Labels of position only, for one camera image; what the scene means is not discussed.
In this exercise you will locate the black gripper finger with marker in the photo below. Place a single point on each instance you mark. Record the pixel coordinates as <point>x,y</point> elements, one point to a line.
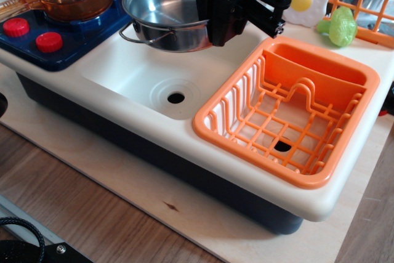
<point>263,18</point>

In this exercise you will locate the stainless steel two-handled pan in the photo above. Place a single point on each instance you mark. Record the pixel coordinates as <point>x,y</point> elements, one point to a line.
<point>166,25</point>

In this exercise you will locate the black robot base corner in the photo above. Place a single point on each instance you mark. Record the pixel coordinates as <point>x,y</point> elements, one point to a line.
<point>23,251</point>

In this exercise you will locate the orange plastic drying rack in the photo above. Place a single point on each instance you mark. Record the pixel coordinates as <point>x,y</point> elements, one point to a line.
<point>289,109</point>

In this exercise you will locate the cream toy sink unit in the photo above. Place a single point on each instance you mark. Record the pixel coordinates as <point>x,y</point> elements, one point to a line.
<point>156,97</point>

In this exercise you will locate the green toy broccoli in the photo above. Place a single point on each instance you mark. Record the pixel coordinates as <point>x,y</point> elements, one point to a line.
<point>341,29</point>

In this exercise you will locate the right red stove knob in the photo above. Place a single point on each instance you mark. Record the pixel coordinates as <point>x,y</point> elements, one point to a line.
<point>49,42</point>

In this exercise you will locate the red stove knob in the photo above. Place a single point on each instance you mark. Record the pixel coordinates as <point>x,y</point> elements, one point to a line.
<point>16,27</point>
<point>49,42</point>

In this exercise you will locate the blue toy stove top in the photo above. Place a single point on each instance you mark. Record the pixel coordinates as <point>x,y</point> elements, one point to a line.
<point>79,38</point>

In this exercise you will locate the left red stove knob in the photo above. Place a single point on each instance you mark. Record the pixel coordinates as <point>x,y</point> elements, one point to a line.
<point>16,27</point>

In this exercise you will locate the light plywood base board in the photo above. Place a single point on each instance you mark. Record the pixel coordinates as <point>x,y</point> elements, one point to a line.
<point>113,207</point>

